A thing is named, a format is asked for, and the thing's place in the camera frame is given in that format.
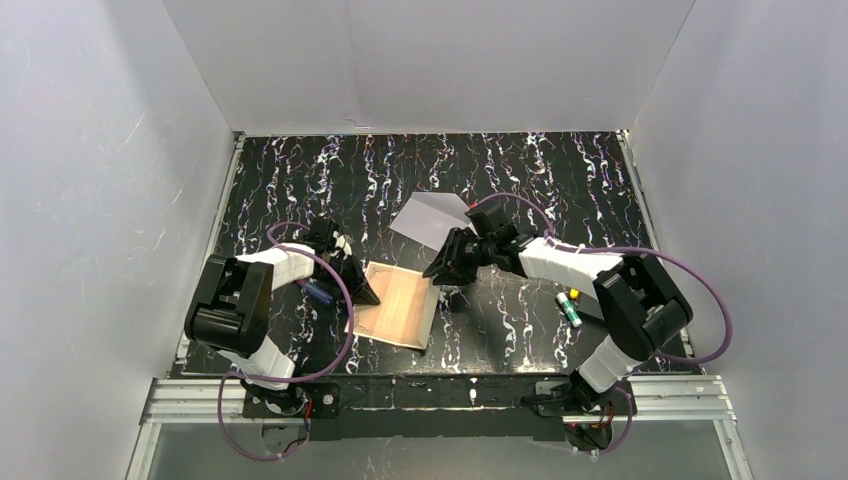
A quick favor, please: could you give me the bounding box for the lavender paper envelope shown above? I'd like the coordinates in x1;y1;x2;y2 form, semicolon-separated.
389;192;474;251

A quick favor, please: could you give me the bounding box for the tan bordered letter paper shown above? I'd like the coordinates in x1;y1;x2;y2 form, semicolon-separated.
353;262;440;351

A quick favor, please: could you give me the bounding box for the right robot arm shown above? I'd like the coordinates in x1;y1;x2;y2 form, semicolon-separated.
423;226;693;411

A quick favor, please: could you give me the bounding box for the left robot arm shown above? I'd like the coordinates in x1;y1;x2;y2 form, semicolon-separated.
184;217;380;415

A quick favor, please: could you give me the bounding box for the blue red screwdriver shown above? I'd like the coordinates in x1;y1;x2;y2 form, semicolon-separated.
297;279;336;305

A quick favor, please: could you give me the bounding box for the white green glue stick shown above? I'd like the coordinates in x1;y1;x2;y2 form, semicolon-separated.
555;292;582;328

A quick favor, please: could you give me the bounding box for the black square pad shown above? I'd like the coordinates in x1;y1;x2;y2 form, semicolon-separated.
573;295;604;325

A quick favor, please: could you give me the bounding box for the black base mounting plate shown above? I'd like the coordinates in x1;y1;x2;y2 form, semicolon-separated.
238;372;637;444

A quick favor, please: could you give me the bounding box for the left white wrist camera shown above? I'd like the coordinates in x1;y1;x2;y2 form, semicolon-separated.
330;234;353;258

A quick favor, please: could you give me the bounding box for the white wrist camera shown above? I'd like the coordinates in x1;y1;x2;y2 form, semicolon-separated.
330;234;353;258
465;202;519;247

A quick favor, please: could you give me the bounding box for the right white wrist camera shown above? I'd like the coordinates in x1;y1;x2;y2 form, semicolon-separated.
465;202;519;247

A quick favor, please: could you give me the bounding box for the aluminium frame rail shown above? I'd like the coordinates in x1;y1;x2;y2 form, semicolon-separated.
128;374;752;479

